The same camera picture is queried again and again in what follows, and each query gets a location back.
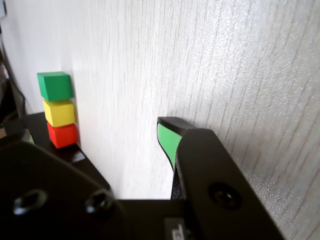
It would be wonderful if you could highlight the red wooden cube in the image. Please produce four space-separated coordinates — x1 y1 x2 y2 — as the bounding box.
46 123 80 149

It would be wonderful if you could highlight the yellow wooden cube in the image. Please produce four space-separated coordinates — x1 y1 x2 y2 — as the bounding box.
42 98 76 128

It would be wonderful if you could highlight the green wooden cube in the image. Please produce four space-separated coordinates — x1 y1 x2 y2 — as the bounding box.
36 71 74 102

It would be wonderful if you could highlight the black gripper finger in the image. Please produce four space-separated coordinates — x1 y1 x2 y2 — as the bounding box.
156 116 286 240
0 129 131 240

